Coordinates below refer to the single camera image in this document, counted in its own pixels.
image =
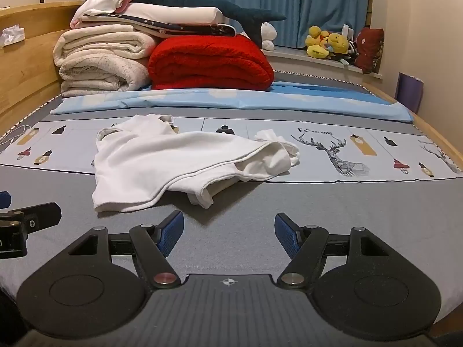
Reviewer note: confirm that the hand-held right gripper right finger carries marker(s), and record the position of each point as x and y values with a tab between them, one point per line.
286	234

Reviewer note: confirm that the yellow plush toy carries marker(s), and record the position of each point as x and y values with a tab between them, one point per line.
339	43
315	41

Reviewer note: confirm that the red blanket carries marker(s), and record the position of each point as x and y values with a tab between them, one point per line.
209	61

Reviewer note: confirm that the wooden headboard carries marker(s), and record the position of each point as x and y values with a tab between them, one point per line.
25	68

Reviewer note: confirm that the deer print bed sheet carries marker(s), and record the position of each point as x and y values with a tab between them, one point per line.
361	141

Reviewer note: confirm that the folded light blue sheet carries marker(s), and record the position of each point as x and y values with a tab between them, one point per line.
289	97

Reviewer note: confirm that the grey mattress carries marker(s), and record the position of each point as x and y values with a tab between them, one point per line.
231	202

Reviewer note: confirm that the white and pink garment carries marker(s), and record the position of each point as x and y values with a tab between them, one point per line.
105	1

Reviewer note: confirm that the grey window sill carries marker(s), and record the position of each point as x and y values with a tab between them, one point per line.
311	63

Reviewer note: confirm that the tissue pack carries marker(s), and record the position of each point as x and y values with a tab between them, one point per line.
12	35

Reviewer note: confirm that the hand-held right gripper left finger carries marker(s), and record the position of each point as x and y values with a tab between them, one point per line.
172	232

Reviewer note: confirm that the purple bag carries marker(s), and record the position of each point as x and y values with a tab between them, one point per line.
409	92

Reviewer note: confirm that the blue curtain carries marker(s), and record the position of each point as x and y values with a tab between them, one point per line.
289	3

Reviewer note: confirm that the cream folded blanket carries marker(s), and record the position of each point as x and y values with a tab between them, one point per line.
101	65

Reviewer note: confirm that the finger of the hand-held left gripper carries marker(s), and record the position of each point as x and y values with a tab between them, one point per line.
38	216
3	198

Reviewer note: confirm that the striped plush toy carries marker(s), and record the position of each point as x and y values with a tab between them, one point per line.
348	56

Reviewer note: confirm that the white tank top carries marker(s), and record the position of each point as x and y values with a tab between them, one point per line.
152	159

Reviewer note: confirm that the dark red pillow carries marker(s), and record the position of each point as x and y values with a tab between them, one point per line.
369	48

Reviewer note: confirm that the white plush toy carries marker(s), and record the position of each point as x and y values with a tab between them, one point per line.
268	32

